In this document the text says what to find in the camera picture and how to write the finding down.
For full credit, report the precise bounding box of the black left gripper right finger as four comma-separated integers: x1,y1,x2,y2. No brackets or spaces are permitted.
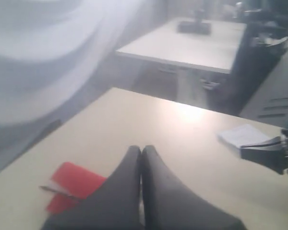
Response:
141,145,246,230

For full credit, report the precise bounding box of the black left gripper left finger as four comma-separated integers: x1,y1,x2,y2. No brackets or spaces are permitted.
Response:
42,146,142,230

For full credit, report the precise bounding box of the red white flag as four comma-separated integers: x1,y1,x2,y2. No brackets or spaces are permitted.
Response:
40,162,107,214

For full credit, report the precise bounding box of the white paper notepad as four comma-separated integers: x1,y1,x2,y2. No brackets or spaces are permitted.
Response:
217,124,272,148

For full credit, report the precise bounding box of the grey metal cabinet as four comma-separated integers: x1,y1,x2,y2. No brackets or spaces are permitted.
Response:
240,50,288,128

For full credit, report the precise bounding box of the white backdrop cloth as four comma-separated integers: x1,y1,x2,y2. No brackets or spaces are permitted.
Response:
0,0,159,135

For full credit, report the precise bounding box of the white neighbouring table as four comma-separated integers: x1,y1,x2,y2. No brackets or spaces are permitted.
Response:
116,18,246,74

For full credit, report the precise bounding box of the black device on far table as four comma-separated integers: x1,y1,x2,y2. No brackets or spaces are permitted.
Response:
177,9,212,35

